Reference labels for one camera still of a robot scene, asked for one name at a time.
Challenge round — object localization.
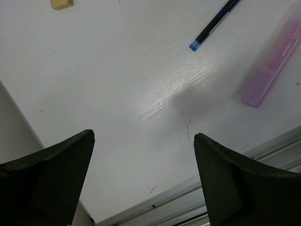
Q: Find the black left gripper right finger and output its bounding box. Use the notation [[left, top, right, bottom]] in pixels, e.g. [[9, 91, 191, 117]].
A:
[[194, 133, 301, 226]]

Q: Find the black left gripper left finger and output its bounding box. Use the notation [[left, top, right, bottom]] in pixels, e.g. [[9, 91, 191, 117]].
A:
[[0, 129, 95, 226]]

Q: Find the purple pink highlighter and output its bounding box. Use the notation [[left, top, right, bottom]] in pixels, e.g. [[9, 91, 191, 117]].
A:
[[235, 1, 301, 108]]

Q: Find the beige eraser block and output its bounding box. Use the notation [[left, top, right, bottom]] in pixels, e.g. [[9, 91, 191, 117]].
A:
[[50, 0, 73, 10]]

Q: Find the blue capped gel pen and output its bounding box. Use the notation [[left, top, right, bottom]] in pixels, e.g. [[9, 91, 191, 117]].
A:
[[189, 0, 241, 52]]

